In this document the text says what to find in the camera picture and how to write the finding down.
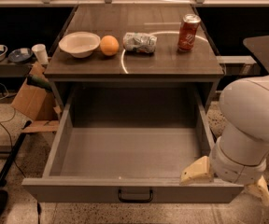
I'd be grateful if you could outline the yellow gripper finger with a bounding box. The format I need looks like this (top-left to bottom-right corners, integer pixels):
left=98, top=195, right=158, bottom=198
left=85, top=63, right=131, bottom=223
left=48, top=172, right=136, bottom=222
left=180, top=156, right=214, bottom=185
left=245, top=176, right=269, bottom=206

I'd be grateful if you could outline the grey top drawer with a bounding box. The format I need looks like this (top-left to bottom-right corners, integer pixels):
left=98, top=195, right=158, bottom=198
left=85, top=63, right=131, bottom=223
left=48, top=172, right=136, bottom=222
left=22, top=84, right=242, bottom=203

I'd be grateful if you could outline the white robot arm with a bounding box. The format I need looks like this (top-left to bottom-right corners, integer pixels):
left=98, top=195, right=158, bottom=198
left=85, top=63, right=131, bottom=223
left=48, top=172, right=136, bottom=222
left=180, top=75, right=269, bottom=206

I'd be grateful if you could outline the grey drawer cabinet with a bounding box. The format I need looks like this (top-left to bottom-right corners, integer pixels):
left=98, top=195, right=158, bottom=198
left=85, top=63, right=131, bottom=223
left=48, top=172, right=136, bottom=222
left=45, top=4, right=223, bottom=107

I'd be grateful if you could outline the red soda can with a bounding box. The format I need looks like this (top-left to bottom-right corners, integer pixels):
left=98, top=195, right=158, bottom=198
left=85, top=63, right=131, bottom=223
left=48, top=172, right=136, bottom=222
left=177, top=14, right=201, bottom=51

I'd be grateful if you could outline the orange fruit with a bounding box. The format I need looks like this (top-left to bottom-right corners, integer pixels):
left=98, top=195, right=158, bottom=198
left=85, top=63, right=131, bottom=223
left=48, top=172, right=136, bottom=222
left=100, top=35, right=120, bottom=56

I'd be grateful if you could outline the brown cardboard box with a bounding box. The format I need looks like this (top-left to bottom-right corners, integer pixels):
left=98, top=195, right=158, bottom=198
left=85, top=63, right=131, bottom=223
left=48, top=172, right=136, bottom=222
left=10, top=61, right=63, bottom=134

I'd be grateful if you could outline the white paper bowl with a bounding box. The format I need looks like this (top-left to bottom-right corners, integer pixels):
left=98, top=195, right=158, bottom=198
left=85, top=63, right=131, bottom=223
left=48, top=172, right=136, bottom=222
left=59, top=32, right=100, bottom=58

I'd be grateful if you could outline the green bottle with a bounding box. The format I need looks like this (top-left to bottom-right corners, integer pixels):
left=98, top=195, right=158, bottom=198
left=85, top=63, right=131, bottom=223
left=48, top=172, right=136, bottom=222
left=26, top=74, right=52, bottom=91

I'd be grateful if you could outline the black pole on floor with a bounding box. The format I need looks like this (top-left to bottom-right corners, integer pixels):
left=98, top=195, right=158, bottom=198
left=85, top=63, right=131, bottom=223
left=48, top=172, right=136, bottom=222
left=0, top=132, right=26, bottom=188

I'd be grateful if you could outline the white paper cup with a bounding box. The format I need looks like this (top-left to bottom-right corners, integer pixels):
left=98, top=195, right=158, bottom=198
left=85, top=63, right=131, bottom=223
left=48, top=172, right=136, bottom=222
left=32, top=44, right=49, bottom=64

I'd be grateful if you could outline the blue bowl right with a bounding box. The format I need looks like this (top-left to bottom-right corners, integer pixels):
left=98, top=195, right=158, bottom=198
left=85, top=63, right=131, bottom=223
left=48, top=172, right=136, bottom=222
left=8, top=48, right=33, bottom=63

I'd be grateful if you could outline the black floor cable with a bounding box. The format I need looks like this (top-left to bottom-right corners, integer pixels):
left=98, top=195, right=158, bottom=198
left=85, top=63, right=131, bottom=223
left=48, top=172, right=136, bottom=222
left=0, top=105, right=43, bottom=224

